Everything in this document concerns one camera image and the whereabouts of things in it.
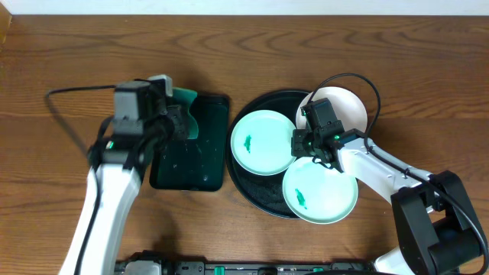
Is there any green scrub sponge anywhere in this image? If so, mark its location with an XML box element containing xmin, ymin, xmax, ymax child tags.
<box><xmin>173</xmin><ymin>87</ymin><xmax>199</xmax><ymax>140</ymax></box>

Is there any white pinkish plate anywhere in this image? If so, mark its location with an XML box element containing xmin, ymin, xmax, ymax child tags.
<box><xmin>313</xmin><ymin>86</ymin><xmax>368</xmax><ymax>132</ymax></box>

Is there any mint plate with green stain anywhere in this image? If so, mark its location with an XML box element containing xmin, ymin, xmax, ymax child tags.
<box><xmin>230</xmin><ymin>110</ymin><xmax>296</xmax><ymax>176</ymax></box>

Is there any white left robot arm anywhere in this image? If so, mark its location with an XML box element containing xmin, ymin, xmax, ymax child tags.
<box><xmin>60</xmin><ymin>75</ymin><xmax>199</xmax><ymax>274</ymax></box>

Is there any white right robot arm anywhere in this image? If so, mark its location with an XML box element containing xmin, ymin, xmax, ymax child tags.
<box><xmin>292</xmin><ymin>99</ymin><xmax>488</xmax><ymax>274</ymax></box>

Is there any dark green rectangular tray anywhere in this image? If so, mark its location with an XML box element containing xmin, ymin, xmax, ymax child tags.
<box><xmin>149</xmin><ymin>95</ymin><xmax>229</xmax><ymax>192</ymax></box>

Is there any black round tray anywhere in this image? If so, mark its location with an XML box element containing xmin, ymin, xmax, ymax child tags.
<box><xmin>226</xmin><ymin>90</ymin><xmax>309</xmax><ymax>218</ymax></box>

